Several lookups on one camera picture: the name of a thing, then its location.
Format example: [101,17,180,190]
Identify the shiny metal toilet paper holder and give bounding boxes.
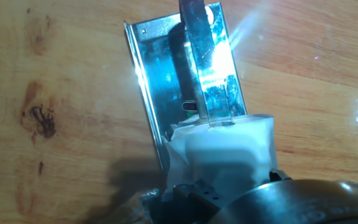
[123,0,248,171]

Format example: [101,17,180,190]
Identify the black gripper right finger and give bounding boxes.
[268,169,291,183]

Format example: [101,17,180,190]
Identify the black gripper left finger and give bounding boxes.
[162,182,229,224]

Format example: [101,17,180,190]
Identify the white toilet paper roll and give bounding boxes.
[163,113,279,200]

